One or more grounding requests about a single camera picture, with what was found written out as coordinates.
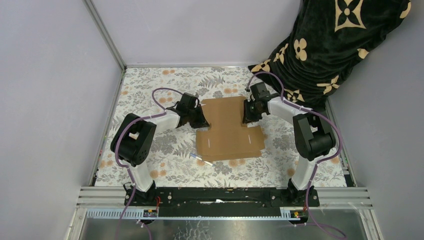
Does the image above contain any aluminium frame post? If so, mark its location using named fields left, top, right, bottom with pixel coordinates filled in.
left=82, top=0, right=127, bottom=71

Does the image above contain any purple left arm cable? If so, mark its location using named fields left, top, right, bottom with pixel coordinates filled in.
left=114, top=87, right=185, bottom=240

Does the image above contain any brown cardboard box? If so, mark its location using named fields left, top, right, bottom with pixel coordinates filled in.
left=195, top=96, right=265, bottom=162

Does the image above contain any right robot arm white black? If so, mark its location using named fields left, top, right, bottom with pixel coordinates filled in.
left=242, top=82, right=337, bottom=206

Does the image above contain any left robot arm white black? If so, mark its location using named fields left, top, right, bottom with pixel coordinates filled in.
left=110, top=93, right=209, bottom=206

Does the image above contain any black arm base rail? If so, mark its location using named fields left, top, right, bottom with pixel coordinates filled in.
left=124, top=186, right=320, bottom=216

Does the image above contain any black beige flower blanket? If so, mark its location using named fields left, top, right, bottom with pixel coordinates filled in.
left=249, top=0, right=412, bottom=108

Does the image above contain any grey slotted cable duct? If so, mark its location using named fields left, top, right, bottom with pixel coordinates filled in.
left=86, top=208, right=302, bottom=222

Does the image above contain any white blue pen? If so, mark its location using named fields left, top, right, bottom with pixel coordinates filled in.
left=189, top=153, right=215, bottom=167

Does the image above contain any floral patterned table mat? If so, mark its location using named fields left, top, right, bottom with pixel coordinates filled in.
left=95, top=66, right=348, bottom=189

